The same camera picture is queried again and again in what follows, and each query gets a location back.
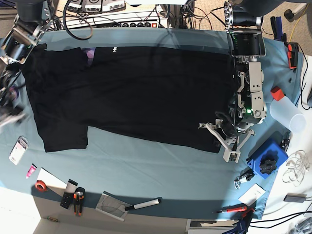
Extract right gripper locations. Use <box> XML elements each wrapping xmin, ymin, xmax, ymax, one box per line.
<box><xmin>0</xmin><ymin>102</ymin><xmax>27</xmax><ymax>129</ymax></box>

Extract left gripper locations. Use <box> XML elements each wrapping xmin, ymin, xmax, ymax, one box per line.
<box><xmin>198</xmin><ymin>119</ymin><xmax>255</xmax><ymax>162</ymax></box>

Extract black t-shirt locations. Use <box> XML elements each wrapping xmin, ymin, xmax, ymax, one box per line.
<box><xmin>22</xmin><ymin>47</ymin><xmax>234</xmax><ymax>153</ymax></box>

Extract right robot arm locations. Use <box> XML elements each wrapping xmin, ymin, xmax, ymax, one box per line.
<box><xmin>0</xmin><ymin>0</ymin><xmax>55</xmax><ymax>127</ymax></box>

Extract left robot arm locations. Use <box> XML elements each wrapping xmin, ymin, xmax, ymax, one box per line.
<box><xmin>199</xmin><ymin>0</ymin><xmax>267</xmax><ymax>162</ymax></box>

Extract purple tape roll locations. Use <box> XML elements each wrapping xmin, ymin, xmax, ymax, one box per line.
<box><xmin>7</xmin><ymin>89</ymin><xmax>20</xmax><ymax>100</ymax></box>

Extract pink white blister pack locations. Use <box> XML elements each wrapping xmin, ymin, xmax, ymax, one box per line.
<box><xmin>9</xmin><ymin>136</ymin><xmax>29</xmax><ymax>165</ymax></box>

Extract metal pulley carabiner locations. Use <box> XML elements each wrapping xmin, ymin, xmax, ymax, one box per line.
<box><xmin>234</xmin><ymin>169</ymin><xmax>254</xmax><ymax>189</ymax></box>

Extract blue block with knob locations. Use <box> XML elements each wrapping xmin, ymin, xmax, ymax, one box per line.
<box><xmin>247</xmin><ymin>138</ymin><xmax>288</xmax><ymax>179</ymax></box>

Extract translucent plastic cup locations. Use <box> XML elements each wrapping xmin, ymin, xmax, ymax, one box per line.
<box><xmin>269</xmin><ymin>97</ymin><xmax>307</xmax><ymax>133</ymax></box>

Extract red cube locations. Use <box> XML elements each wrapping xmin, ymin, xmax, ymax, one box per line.
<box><xmin>271</xmin><ymin>86</ymin><xmax>285</xmax><ymax>101</ymax></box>

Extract pink small tube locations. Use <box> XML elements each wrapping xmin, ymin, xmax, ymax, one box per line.
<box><xmin>26</xmin><ymin>164</ymin><xmax>37</xmax><ymax>179</ymax></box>

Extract white card box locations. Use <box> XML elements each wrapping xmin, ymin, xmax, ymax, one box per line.
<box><xmin>238</xmin><ymin>184</ymin><xmax>266</xmax><ymax>206</ymax></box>

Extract orange tape roll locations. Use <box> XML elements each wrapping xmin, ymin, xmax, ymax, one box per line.
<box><xmin>35</xmin><ymin>180</ymin><xmax>47</xmax><ymax>192</ymax></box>

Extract orange screwdriver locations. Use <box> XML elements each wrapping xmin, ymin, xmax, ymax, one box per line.
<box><xmin>213</xmin><ymin>206</ymin><xmax>247</xmax><ymax>214</ymax></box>

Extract grey adapter box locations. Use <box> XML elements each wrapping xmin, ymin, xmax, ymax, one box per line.
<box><xmin>283</xmin><ymin>194</ymin><xmax>306</xmax><ymax>203</ymax></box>

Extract white black marker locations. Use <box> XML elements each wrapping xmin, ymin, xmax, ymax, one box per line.
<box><xmin>124</xmin><ymin>197</ymin><xmax>162</xmax><ymax>211</ymax></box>

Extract orange black clamp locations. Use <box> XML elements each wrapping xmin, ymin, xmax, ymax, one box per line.
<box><xmin>287</xmin><ymin>42</ymin><xmax>299</xmax><ymax>70</ymax></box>

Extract black white remote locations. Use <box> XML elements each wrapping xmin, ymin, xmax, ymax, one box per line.
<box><xmin>60</xmin><ymin>179</ymin><xmax>78</xmax><ymax>209</ymax></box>

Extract orange black pliers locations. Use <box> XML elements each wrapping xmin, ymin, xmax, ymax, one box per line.
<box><xmin>73</xmin><ymin>187</ymin><xmax>85</xmax><ymax>216</ymax></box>

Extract blue black clamp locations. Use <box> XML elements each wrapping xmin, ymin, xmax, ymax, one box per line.
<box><xmin>270</xmin><ymin>16</ymin><xmax>285</xmax><ymax>41</ymax></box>

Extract power strip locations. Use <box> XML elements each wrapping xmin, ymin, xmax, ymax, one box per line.
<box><xmin>95</xmin><ymin>19</ymin><xmax>170</xmax><ymax>28</ymax></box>

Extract grey patterned booklet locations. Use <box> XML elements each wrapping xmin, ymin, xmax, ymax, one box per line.
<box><xmin>95</xmin><ymin>192</ymin><xmax>130</xmax><ymax>222</ymax></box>

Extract white cable bundle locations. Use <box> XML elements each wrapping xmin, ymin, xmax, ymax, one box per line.
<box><xmin>282</xmin><ymin>150</ymin><xmax>310</xmax><ymax>188</ymax></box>

